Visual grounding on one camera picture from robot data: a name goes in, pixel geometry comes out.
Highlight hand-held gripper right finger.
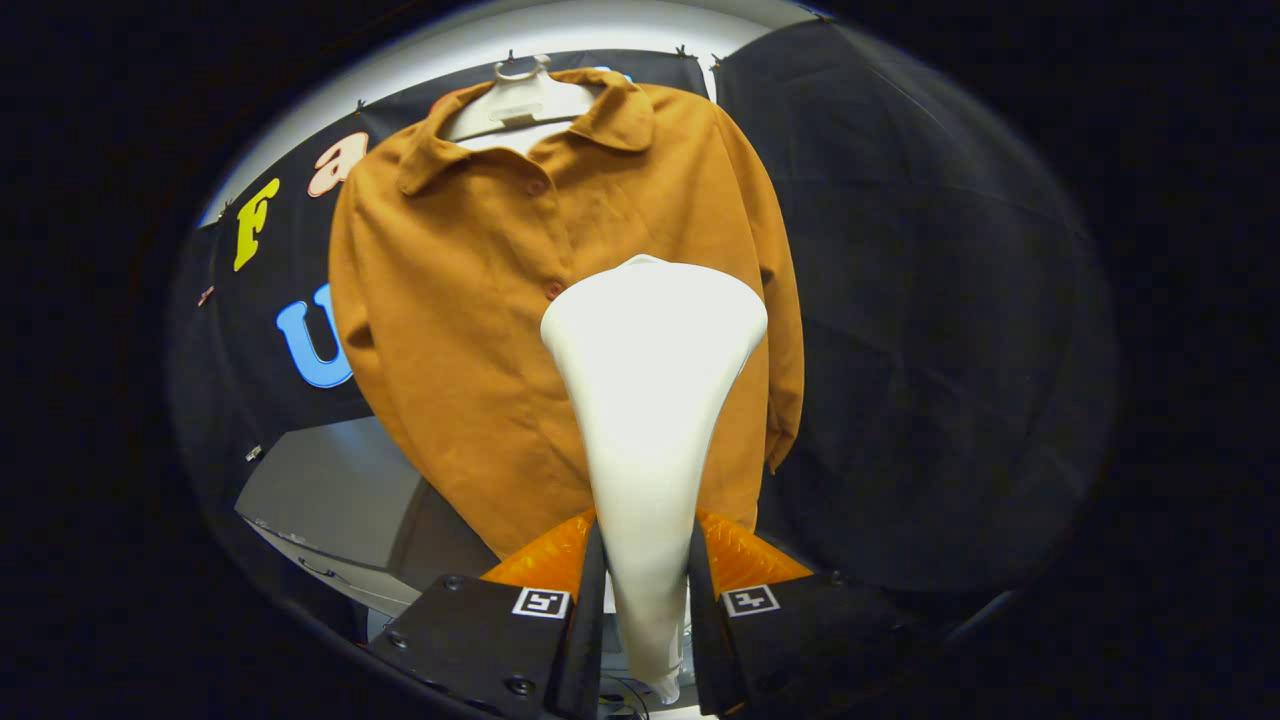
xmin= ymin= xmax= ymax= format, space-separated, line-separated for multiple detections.
xmin=687 ymin=508 xmax=942 ymax=717

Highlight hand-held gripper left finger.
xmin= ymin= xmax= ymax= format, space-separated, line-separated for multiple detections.
xmin=365 ymin=508 xmax=609 ymax=720

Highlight white garment steamer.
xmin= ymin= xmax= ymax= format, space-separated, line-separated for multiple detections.
xmin=540 ymin=254 xmax=770 ymax=705

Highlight orange button-up shirt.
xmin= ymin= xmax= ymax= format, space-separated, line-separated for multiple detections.
xmin=328 ymin=67 xmax=807 ymax=562

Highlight white clothes hanger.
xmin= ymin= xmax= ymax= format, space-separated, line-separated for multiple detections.
xmin=440 ymin=54 xmax=607 ymax=157

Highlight grey cabinet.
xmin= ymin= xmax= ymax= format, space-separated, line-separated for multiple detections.
xmin=234 ymin=416 xmax=503 ymax=623

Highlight black backdrop cloth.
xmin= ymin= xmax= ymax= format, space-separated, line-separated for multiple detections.
xmin=167 ymin=15 xmax=1118 ymax=646

